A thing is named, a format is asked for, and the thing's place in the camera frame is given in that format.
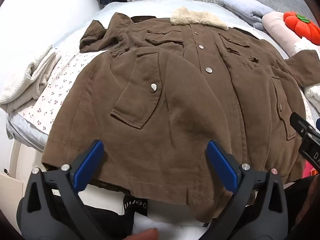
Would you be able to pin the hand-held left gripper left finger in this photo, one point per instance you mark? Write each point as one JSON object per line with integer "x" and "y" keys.
{"x": 88, "y": 162}

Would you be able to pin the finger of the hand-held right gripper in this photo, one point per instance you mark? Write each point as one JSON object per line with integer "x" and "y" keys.
{"x": 298, "y": 123}

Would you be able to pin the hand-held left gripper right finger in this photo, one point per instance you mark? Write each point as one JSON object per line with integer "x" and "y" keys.
{"x": 222, "y": 162}

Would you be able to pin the brown coat with fur collar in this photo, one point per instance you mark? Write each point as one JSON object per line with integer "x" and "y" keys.
{"x": 175, "y": 105}

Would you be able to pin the person's left hand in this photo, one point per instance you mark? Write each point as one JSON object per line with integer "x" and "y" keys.
{"x": 143, "y": 234}

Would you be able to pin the white fluffy blanket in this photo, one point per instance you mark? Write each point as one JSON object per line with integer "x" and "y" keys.
{"x": 312, "y": 92}

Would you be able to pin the person's black clothing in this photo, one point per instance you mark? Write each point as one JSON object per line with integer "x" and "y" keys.
{"x": 110, "y": 217}

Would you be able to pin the cherry print sheet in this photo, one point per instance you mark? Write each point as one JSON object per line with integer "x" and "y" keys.
{"x": 62, "y": 85}

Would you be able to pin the white cloth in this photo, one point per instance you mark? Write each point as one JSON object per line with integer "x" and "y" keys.
{"x": 170, "y": 228}

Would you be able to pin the orange pumpkin plush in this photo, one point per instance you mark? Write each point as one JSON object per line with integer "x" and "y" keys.
{"x": 302, "y": 28}

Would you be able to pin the pink long pillow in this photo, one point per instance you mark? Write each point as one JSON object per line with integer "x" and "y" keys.
{"x": 277, "y": 27}

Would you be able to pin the white fluffy towel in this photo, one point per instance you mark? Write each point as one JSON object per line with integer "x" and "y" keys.
{"x": 27, "y": 80}

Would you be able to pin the folded grey-blue blanket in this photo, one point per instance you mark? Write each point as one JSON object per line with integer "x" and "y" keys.
{"x": 240, "y": 6}

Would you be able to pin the bed with light blue sheet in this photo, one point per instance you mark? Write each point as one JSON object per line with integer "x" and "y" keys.
{"x": 117, "y": 6}

